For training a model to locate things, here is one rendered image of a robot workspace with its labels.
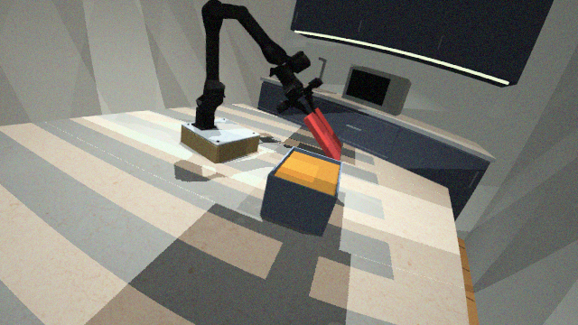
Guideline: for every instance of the red rectangular lid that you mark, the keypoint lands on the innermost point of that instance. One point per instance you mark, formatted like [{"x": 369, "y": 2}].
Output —
[{"x": 328, "y": 141}]

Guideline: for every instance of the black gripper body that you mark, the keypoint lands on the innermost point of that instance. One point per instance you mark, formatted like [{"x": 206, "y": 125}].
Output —
[{"x": 315, "y": 83}]

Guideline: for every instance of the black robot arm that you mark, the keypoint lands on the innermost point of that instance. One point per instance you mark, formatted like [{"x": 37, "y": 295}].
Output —
[{"x": 213, "y": 13}]

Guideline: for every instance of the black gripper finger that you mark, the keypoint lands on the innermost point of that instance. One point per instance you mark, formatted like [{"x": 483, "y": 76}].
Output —
[
  {"x": 309, "y": 99},
  {"x": 300, "y": 106}
]

